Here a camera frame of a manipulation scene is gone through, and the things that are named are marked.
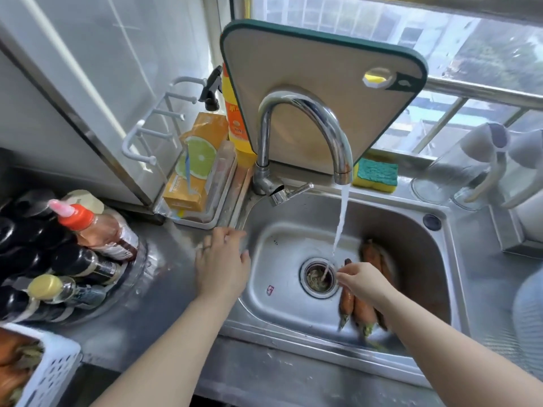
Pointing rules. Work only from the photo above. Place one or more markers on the person's right hand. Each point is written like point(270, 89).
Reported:
point(367, 283)

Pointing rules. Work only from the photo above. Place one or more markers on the person's left hand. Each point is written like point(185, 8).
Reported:
point(220, 267)

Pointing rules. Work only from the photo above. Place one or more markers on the slim orange carrot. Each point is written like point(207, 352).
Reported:
point(346, 305)

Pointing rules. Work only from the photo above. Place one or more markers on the orange carrot with leafy stem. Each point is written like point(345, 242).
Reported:
point(365, 315)

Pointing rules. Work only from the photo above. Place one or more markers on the chrome faucet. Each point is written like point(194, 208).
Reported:
point(264, 144)

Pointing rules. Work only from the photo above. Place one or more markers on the blue plastic colander basin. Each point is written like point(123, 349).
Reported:
point(532, 317)

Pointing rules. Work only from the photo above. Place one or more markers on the person's left forearm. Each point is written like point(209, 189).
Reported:
point(169, 356)

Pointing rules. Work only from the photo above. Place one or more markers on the person's right forearm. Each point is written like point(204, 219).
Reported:
point(458, 356)

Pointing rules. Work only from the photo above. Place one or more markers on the white slotted plastic basket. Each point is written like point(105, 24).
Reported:
point(55, 368)

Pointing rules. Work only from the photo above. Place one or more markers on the white plastic tray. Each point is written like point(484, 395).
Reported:
point(199, 222)

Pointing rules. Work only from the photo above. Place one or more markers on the steel drain strainer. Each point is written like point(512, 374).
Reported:
point(311, 279)

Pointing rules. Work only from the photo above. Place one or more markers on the stainless steel sink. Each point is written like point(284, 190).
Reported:
point(288, 309)

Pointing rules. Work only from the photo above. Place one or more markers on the clear plastic bag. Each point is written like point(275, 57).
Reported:
point(163, 209)

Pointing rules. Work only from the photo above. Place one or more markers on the black sink hole plug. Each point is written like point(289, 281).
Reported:
point(432, 222)

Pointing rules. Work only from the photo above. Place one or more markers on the transparent plastic packet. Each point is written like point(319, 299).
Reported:
point(220, 173)

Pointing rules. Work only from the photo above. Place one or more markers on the yellow green sponge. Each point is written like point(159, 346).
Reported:
point(375, 173)

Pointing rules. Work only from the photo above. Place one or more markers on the orange box with lime picture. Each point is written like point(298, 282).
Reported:
point(199, 156)

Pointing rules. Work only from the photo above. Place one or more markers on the glass pitcher with grey lid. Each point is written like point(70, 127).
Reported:
point(437, 178)
point(526, 148)

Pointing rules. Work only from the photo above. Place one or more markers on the dark soy sauce bottle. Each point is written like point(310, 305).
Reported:
point(80, 262)

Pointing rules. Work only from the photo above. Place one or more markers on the yellow dish soap pump bottle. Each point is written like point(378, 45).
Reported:
point(235, 127)

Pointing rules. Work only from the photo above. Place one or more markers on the beige capped bottle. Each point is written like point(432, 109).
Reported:
point(85, 199)

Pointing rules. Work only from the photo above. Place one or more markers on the yellow capped bottle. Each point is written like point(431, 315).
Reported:
point(44, 288)

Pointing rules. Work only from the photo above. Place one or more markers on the black capped dark bottle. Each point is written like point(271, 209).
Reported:
point(21, 262)
point(32, 205)

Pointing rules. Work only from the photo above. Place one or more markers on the dark bottle with white label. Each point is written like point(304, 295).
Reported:
point(17, 305)

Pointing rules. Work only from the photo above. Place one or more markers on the beige green-rimmed cutting board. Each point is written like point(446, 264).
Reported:
point(305, 59)

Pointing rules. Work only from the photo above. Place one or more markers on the window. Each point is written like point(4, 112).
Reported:
point(424, 25)

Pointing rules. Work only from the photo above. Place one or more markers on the white wall hook rack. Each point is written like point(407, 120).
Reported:
point(126, 149)

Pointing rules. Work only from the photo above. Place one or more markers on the steel window guard rail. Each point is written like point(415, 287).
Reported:
point(488, 93)

